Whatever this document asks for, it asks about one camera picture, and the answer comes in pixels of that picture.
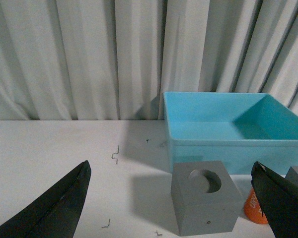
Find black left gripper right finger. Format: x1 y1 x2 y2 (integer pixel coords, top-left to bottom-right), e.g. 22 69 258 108
251 161 298 238

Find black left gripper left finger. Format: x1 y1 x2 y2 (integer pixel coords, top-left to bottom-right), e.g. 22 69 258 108
0 161 91 238

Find orange cylinder part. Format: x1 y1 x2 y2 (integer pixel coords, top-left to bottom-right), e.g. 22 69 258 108
243 188 268 225

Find gray cube with round hole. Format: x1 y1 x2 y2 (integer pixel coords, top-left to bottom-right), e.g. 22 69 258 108
171 161 244 237

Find blue plastic box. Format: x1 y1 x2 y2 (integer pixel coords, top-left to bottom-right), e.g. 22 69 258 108
163 92 298 174

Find white curtain backdrop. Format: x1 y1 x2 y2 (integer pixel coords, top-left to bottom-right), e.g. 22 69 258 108
0 0 298 120

